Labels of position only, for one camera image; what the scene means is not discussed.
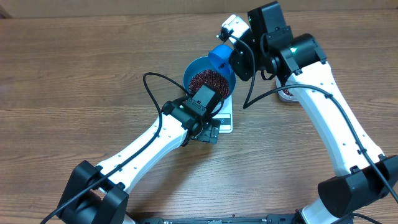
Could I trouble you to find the blue plastic measuring scoop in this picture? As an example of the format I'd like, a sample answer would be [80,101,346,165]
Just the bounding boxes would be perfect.
[208,44,233,77]

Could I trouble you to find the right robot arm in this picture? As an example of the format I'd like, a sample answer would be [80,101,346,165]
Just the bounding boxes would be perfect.
[218,2,397,223]

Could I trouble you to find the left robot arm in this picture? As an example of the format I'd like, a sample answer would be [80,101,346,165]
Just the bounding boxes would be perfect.
[55,85,222,224]

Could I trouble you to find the white digital kitchen scale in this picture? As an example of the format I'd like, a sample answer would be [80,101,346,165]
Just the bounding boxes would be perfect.
[213,95,233,134]

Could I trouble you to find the red beans in bowl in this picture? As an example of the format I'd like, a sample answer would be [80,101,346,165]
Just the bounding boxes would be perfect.
[188,69,231,99]

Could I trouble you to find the teal metal bowl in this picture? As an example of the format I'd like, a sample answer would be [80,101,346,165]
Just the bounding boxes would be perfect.
[183,56,236,96]

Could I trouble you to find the clear plastic food container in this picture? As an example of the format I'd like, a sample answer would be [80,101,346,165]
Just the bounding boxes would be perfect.
[275,78,299,103]

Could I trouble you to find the red adzuki beans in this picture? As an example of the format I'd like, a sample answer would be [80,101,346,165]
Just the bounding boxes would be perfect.
[283,89,293,96]

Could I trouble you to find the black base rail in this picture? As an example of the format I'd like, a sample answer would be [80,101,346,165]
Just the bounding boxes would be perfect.
[135,212,305,224]

